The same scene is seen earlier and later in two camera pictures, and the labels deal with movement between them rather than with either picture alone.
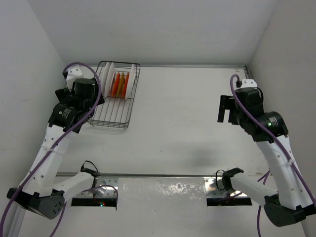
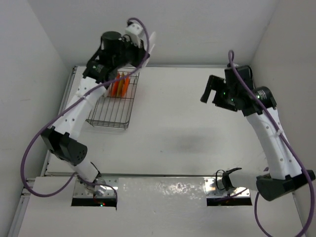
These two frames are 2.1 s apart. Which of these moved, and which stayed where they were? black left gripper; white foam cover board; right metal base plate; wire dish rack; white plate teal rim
Moved: white plate teal rim; black left gripper
Stayed: white foam cover board; wire dish rack; right metal base plate
